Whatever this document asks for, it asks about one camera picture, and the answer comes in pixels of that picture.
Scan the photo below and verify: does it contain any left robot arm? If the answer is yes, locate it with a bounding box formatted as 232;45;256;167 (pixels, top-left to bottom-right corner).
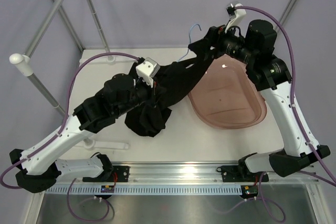
10;74;158;193

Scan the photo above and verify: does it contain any purple cable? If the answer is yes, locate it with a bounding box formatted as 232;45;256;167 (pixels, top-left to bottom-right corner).
235;5;336;189
0;52;142;189

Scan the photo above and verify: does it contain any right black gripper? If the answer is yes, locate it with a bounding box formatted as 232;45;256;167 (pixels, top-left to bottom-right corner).
188;20;257;66

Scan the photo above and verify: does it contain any pink plastic basin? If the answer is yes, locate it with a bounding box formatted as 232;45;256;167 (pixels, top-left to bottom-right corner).
188;55;267;130

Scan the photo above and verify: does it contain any grey clothes rack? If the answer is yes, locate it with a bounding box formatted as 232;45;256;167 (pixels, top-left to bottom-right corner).
8;0;132;151

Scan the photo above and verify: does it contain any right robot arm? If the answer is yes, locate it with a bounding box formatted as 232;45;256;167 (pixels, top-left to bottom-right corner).
188;19;331;180

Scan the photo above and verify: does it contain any aluminium mounting rail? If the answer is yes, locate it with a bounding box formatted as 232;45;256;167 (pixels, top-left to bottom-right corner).
34;163;320;184

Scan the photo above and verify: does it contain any light blue wire hanger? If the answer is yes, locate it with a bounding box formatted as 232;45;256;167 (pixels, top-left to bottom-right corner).
176;23;202;62

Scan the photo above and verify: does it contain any white slotted cable duct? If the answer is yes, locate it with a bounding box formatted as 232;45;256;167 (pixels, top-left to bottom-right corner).
46;184;243;196

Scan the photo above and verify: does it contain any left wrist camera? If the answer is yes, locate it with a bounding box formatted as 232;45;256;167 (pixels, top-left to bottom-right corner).
135;58;160;88

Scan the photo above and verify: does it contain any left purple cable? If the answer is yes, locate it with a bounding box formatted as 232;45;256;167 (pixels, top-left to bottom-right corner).
0;52;142;189

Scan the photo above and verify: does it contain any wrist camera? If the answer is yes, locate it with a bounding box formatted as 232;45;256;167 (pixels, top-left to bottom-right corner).
225;2;246;32
135;58;160;88

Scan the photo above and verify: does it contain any black shirt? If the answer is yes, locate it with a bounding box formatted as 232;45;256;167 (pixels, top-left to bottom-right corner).
124;56;214;137

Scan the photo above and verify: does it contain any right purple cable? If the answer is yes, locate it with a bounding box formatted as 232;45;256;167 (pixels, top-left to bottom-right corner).
235;5;336;189

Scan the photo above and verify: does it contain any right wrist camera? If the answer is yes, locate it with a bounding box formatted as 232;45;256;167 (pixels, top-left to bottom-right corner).
225;2;246;32

